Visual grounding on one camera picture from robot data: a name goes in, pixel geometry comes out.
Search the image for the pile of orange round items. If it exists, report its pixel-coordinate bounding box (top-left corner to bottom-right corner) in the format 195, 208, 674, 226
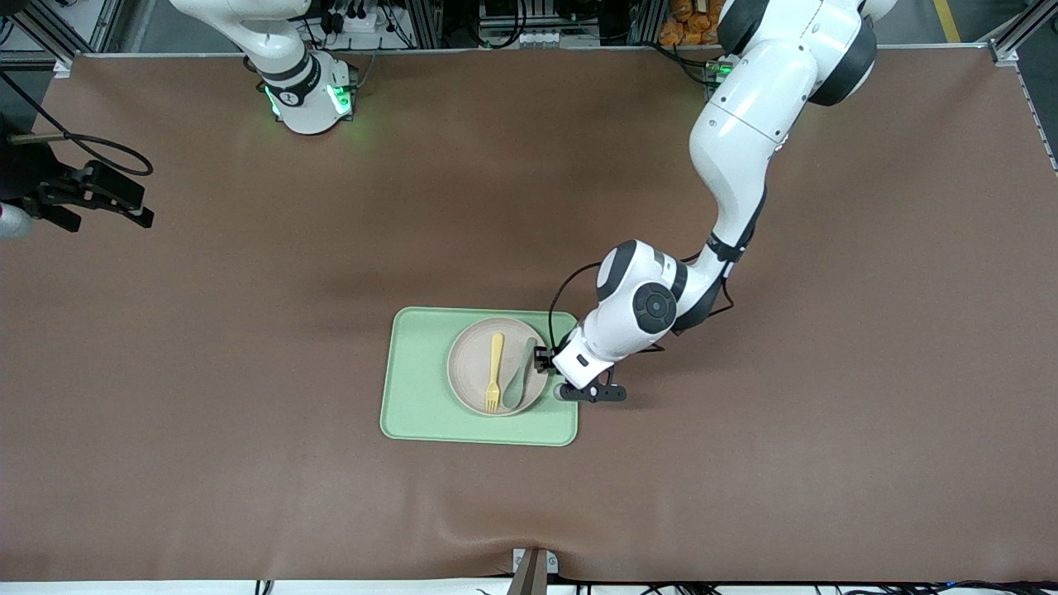
659, 0, 722, 47

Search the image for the grey-green plastic spoon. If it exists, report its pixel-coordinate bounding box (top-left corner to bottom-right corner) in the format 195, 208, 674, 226
502, 336, 538, 411

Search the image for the light green rectangular tray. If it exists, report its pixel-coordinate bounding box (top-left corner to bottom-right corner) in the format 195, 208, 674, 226
379, 307, 580, 448

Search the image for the brown table mat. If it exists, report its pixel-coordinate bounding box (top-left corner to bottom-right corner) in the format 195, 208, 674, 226
0, 45, 1058, 583

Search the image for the aluminium extrusion frame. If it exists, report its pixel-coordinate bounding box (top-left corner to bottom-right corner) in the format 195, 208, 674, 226
0, 0, 1058, 79

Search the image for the beige round plate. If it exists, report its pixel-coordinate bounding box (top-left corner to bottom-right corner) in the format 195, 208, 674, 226
446, 317, 550, 417

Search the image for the yellow plastic fork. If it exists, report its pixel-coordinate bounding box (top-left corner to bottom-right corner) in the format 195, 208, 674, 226
484, 332, 505, 414

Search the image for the metal table edge bracket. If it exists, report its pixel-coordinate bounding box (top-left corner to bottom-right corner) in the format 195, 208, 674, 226
511, 547, 560, 595

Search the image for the white terminal strip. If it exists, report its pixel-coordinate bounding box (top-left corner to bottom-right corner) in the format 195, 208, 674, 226
486, 29, 556, 49

